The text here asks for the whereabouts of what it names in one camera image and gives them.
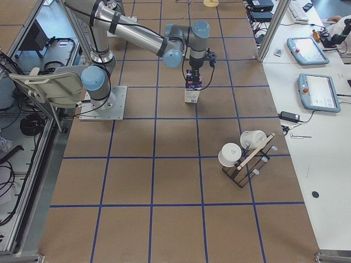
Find wooden mug tree stand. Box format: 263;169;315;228
203;0;219;8

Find blue white milk carton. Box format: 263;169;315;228
184;75;202;104

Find upper teach pendant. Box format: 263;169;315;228
287;37;330;65

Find lower teach pendant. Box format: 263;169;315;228
297;73;341;112

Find aluminium frame post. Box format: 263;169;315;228
257;0;290;62

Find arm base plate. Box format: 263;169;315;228
107;16;138;38
79;85;127;121

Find black power adapter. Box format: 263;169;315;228
279;111;300;123

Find black wire cup rack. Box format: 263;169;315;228
222;135;275;188

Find allen key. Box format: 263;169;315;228
290;133;312;139

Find white cup on rack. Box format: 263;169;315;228
240;130;267;150
218;142;242;168

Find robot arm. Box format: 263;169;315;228
64;1;216;113

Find white plastic chair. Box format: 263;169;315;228
9;65;87;108

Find teach pendant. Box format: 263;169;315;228
287;37;330;65
297;73;341;112

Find white keyboard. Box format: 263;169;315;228
287;0;309;24

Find black scissors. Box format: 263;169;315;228
281;124;301;136

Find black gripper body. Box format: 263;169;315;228
189;56;206;72

